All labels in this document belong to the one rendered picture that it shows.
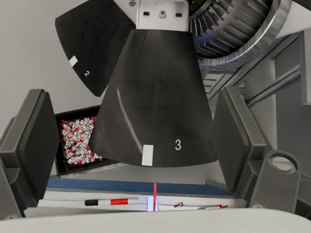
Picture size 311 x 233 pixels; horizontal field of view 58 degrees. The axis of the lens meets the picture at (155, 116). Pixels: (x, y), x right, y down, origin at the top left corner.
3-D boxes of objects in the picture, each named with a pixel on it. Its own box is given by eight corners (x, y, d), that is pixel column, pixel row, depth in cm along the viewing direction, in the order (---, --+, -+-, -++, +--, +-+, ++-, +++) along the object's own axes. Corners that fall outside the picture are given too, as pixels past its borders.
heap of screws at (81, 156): (121, 108, 83) (120, 106, 79) (131, 156, 81) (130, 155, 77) (58, 121, 82) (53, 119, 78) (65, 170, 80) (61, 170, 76)
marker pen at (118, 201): (138, 198, 73) (84, 200, 73) (138, 204, 73) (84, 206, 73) (138, 197, 75) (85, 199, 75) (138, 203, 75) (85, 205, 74)
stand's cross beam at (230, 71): (233, 65, 115) (236, 61, 111) (233, 74, 114) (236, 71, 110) (188, 63, 115) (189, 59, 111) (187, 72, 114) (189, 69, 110)
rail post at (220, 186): (212, 180, 160) (269, 197, 83) (212, 187, 160) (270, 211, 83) (205, 180, 160) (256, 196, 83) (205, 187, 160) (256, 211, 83)
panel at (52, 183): (209, 185, 148) (256, 202, 83) (209, 186, 148) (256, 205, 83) (53, 178, 147) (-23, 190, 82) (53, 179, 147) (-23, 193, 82)
